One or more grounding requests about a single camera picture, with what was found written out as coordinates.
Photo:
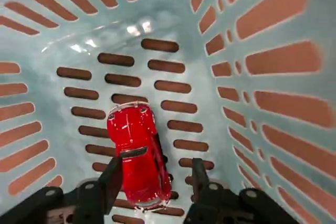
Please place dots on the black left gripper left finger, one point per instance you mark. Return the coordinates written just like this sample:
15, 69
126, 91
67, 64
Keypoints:
86, 200

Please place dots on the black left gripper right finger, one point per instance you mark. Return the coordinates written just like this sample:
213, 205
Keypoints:
218, 203

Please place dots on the red toy car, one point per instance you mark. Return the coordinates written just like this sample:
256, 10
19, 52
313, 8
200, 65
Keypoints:
136, 150

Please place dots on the light blue plastic basket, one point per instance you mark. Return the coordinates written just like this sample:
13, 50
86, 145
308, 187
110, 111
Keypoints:
168, 24

